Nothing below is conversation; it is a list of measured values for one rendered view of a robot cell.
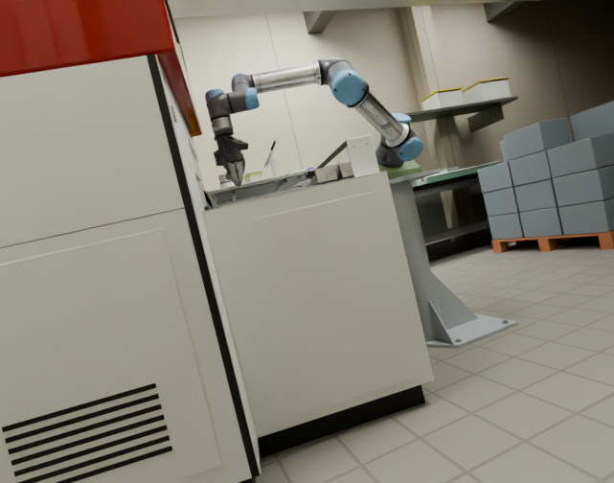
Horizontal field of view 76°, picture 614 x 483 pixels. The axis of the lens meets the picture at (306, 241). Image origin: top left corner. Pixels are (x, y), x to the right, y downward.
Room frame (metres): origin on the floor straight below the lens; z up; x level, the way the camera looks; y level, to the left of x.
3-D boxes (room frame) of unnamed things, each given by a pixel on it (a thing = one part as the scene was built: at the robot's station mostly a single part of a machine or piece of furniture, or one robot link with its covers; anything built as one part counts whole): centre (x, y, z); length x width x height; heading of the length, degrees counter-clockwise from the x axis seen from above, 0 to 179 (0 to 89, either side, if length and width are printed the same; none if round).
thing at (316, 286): (1.75, 0.06, 0.41); 0.96 x 0.64 x 0.82; 10
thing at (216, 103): (1.49, 0.20, 1.21); 0.09 x 0.08 x 0.11; 92
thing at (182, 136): (1.43, 0.34, 1.02); 0.81 x 0.03 x 0.40; 10
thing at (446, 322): (2.00, -0.59, 0.41); 0.51 x 0.44 x 0.82; 109
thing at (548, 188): (3.53, -2.35, 0.55); 1.10 x 0.73 x 1.09; 22
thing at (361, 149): (1.65, -0.22, 0.89); 0.55 x 0.09 x 0.14; 10
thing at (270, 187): (1.65, 0.15, 0.90); 0.34 x 0.34 x 0.01; 10
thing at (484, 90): (5.38, -2.83, 1.87); 0.49 x 0.41 x 0.28; 109
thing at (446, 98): (5.15, -2.15, 1.85); 0.41 x 0.34 x 0.23; 109
